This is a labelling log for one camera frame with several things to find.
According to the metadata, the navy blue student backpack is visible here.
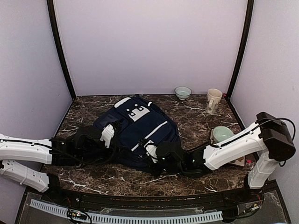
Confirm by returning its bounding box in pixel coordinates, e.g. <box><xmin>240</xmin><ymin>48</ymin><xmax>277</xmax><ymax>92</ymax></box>
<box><xmin>93</xmin><ymin>97</ymin><xmax>180</xmax><ymax>173</ymax></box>

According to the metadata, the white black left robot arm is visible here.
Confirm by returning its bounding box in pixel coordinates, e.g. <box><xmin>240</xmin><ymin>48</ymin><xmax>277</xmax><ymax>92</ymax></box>
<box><xmin>0</xmin><ymin>124</ymin><xmax>117</xmax><ymax>203</ymax></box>

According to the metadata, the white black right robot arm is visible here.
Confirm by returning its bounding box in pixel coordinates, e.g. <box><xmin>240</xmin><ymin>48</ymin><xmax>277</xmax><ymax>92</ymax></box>
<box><xmin>144</xmin><ymin>112</ymin><xmax>296</xmax><ymax>203</ymax></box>

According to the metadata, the celadon bowl on plate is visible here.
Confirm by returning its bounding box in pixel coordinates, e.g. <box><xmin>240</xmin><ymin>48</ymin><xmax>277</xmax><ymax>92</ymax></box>
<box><xmin>211</xmin><ymin>126</ymin><xmax>234</xmax><ymax>143</ymax></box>

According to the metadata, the celadon bowl at back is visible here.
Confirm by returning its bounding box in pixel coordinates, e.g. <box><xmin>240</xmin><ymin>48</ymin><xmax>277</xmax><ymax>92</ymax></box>
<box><xmin>175</xmin><ymin>86</ymin><xmax>192</xmax><ymax>100</ymax></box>

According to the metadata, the square floral plate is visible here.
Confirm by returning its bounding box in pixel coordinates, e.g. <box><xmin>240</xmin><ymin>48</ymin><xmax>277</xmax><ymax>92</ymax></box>
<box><xmin>229</xmin><ymin>156</ymin><xmax>245</xmax><ymax>167</ymax></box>

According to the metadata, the cream ceramic mug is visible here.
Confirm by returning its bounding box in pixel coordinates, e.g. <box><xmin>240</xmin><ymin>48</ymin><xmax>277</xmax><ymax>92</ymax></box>
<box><xmin>206</xmin><ymin>88</ymin><xmax>223</xmax><ymax>114</ymax></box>

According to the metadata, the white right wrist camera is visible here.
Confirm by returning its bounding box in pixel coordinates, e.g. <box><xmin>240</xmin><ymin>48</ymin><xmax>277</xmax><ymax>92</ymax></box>
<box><xmin>138</xmin><ymin>138</ymin><xmax>158</xmax><ymax>163</ymax></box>

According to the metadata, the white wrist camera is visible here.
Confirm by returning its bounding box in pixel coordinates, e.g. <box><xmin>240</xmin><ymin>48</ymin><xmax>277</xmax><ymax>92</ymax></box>
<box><xmin>99</xmin><ymin>119</ymin><xmax>124</xmax><ymax>148</ymax></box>
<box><xmin>138</xmin><ymin>138</ymin><xmax>158</xmax><ymax>163</ymax></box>

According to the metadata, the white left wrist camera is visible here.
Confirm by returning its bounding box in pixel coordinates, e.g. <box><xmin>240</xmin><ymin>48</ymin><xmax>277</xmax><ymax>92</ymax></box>
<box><xmin>99</xmin><ymin>119</ymin><xmax>124</xmax><ymax>148</ymax></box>

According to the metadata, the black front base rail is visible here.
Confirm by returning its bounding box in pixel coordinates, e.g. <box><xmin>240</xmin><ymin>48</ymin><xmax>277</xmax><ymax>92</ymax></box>
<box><xmin>25</xmin><ymin>181</ymin><xmax>281</xmax><ymax>213</ymax></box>

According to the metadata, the grey slotted cable duct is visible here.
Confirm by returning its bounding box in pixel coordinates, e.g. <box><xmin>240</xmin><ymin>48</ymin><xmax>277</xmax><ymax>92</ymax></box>
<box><xmin>29</xmin><ymin>199</ymin><xmax>223</xmax><ymax>224</ymax></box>

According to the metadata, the black left frame post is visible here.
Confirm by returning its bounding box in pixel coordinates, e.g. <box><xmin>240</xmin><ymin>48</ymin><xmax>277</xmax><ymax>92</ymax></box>
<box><xmin>46</xmin><ymin>0</ymin><xmax>77</xmax><ymax>100</ymax></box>

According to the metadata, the black frame post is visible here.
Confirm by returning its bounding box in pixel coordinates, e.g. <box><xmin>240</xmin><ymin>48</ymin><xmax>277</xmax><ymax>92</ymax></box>
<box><xmin>227</xmin><ymin>0</ymin><xmax>254</xmax><ymax>99</ymax></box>
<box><xmin>46</xmin><ymin>0</ymin><xmax>77</xmax><ymax>100</ymax></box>

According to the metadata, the black right frame post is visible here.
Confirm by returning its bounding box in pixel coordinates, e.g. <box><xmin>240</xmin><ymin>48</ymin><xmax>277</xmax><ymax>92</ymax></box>
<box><xmin>227</xmin><ymin>0</ymin><xmax>254</xmax><ymax>99</ymax></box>

